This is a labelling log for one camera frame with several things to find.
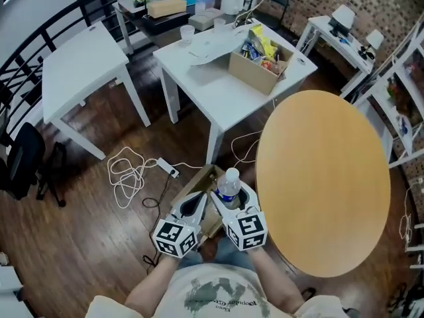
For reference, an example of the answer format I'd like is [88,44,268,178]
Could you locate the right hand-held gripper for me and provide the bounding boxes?
[210,180,268,252]

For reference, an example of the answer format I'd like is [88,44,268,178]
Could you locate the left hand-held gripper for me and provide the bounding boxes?
[152,191,209,259]

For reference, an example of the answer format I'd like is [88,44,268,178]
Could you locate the clear plastic water bottle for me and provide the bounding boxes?
[216,167,242,210]

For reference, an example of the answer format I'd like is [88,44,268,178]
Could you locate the brown cardboard box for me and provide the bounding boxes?
[170,164,237,242]

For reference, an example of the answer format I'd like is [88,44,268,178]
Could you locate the person's left forearm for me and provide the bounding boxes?
[123,254,180,311]

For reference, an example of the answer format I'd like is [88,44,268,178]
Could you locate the person's right forearm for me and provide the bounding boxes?
[248,246,306,311]

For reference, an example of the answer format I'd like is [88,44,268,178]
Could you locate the cardboard box of snacks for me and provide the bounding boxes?
[228,24,295,96]

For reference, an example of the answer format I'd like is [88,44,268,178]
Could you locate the grey tissue box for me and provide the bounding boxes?
[187,7,227,32]

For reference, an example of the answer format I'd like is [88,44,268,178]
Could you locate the white power strip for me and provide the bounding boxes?
[156,157,181,180]

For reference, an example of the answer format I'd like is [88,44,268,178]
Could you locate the person's blue jeans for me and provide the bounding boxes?
[177,236,256,272]

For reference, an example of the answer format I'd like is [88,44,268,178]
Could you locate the round wooden table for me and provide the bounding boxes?
[254,89,392,278]

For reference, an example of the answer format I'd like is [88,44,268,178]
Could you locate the person's printed beige shirt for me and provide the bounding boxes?
[84,262,350,318]

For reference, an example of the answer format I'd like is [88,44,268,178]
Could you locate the large white square table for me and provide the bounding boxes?
[152,19,319,166]

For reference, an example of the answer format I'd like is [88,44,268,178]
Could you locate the white paper sheets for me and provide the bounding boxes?
[188,24,254,67]

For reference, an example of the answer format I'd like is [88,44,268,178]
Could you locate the black office chair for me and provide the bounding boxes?
[0,121,68,209]

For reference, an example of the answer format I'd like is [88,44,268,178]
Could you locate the small white square table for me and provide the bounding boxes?
[40,21,152,162]

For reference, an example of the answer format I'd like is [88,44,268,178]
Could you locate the white shelving unit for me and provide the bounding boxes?
[351,11,424,170]

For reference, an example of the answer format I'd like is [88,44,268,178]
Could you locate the narrow white side table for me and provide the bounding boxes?
[295,15,376,99]

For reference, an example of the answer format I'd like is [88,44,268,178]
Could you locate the beige rectangular block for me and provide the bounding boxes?
[146,0,188,19]

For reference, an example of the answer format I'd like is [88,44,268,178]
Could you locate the white cylinder container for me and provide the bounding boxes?
[220,0,240,16]

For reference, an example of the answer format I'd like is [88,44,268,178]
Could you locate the black folding chair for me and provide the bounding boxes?
[256,0,290,31]

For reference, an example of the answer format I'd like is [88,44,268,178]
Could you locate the small white desk lamp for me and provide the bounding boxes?
[358,28,386,62]

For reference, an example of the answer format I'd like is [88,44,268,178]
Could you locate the large white desk lamp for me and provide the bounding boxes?
[328,4,356,38]

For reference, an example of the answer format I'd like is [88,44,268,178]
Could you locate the black metal railing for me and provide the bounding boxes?
[0,0,148,147]

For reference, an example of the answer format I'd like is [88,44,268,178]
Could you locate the thin black cable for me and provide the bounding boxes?
[141,176,174,275]

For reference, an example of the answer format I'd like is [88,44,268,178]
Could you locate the long white cable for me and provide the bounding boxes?
[180,129,266,170]

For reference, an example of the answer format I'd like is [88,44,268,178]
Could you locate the coiled white cable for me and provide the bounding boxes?
[106,146,160,210]

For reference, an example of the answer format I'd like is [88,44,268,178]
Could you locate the thin white hanging cable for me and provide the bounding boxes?
[398,176,424,245]

